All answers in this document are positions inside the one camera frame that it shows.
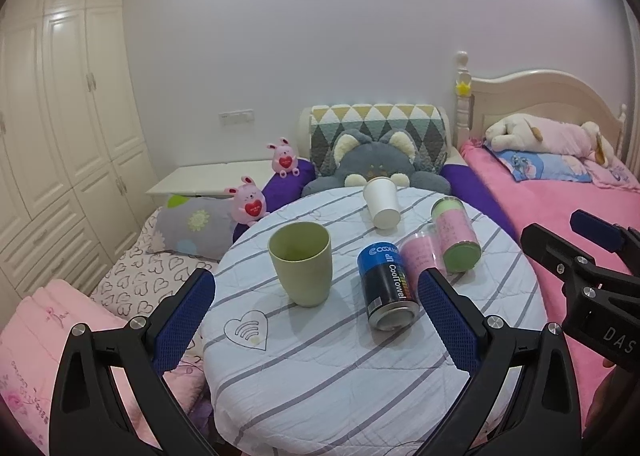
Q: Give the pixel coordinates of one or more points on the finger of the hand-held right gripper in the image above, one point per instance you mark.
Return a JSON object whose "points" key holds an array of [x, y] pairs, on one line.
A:
{"points": [[595, 228], [547, 248]]}

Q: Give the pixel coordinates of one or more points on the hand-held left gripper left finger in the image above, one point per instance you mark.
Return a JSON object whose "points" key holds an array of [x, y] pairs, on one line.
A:
{"points": [[184, 322]]}

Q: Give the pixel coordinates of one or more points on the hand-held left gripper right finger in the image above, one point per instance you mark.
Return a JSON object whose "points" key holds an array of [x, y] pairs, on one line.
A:
{"points": [[450, 322]]}

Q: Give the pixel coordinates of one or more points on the white paper cup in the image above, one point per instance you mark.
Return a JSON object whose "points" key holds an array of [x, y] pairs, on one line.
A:
{"points": [[381, 201]]}

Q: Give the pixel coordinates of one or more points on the person's right forearm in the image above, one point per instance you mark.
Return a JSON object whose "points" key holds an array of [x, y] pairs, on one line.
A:
{"points": [[617, 416]]}

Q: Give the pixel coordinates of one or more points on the green plastic cup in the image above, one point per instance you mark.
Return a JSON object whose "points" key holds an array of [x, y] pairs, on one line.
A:
{"points": [[302, 268]]}

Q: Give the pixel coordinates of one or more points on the pink bed blanket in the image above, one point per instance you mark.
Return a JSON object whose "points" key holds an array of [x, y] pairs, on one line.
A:
{"points": [[530, 216]]}

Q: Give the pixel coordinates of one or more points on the pink printed pillow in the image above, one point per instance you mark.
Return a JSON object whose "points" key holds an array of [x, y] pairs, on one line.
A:
{"points": [[610, 174]]}

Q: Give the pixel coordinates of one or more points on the heart print bed sheet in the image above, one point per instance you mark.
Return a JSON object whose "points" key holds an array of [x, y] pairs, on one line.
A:
{"points": [[145, 281]]}

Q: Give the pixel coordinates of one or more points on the clear pink canister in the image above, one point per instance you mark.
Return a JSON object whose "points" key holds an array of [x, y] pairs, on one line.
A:
{"points": [[420, 256]]}

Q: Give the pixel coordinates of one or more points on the blue and black can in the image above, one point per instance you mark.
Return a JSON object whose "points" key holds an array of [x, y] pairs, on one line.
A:
{"points": [[385, 286]]}

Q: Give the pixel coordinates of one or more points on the blue cartoon pillow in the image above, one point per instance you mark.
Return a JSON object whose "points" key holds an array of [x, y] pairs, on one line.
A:
{"points": [[545, 166]]}

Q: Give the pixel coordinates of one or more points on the pink canister with green ends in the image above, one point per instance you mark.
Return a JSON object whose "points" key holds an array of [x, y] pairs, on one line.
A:
{"points": [[455, 233]]}

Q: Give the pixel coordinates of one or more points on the grey flower pillow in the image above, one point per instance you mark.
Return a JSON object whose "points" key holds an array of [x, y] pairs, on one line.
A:
{"points": [[195, 226]]}

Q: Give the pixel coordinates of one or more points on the white and pink plush dog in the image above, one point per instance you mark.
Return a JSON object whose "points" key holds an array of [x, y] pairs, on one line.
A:
{"points": [[550, 135]]}

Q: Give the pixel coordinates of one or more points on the striped round table cover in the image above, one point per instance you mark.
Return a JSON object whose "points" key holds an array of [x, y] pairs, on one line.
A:
{"points": [[300, 366]]}

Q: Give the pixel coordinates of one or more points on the large pink bunny plush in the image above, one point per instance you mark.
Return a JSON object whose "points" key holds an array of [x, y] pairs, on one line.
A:
{"points": [[248, 203]]}

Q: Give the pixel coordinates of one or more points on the white side table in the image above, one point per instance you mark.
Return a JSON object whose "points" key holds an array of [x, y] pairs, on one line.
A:
{"points": [[210, 178]]}

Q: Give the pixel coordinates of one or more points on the cream wooden bed headboard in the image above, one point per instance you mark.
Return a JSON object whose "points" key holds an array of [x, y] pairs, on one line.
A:
{"points": [[530, 95]]}

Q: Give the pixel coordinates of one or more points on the folded pink floral blanket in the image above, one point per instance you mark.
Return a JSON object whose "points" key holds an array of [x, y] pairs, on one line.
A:
{"points": [[35, 336]]}

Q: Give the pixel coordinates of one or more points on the yellow star ornament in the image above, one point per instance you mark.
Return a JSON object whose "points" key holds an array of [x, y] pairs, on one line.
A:
{"points": [[463, 87]]}

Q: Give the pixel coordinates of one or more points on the grey cat plush cushion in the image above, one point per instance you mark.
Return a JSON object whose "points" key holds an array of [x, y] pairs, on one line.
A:
{"points": [[370, 158]]}

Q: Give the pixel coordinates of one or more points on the small pink bunny plush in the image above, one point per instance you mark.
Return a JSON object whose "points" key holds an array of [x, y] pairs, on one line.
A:
{"points": [[284, 159]]}

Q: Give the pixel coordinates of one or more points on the diamond pattern quilted cover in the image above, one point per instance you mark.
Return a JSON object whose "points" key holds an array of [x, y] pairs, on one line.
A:
{"points": [[375, 120]]}

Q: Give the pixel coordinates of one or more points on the cream wardrobe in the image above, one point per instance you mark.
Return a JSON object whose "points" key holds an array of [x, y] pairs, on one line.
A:
{"points": [[65, 110]]}

